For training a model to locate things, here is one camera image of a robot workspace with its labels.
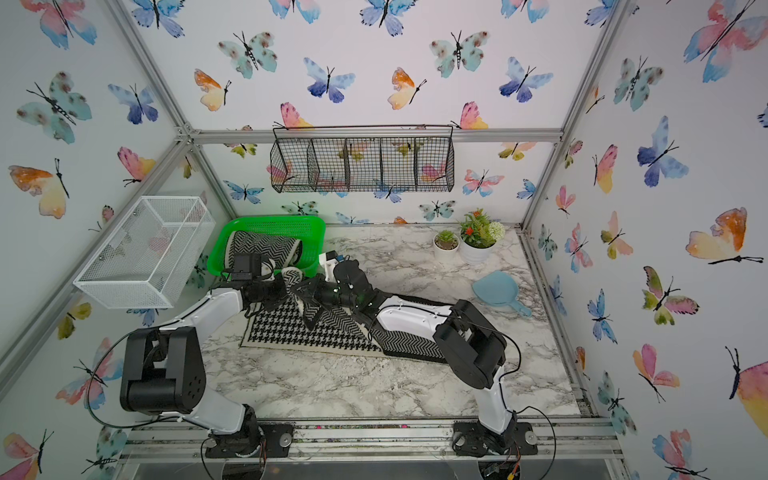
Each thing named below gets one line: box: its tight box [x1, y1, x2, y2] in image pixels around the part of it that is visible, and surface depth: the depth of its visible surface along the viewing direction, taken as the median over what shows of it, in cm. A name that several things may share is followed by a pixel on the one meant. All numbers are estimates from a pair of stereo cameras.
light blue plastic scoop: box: [472, 270, 533, 318], surface depth 104 cm
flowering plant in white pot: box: [459, 208, 506, 263], surface depth 101 cm
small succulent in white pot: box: [433, 230, 460, 261], surface depth 106 cm
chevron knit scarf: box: [225, 231, 303, 268], surface depth 103 cm
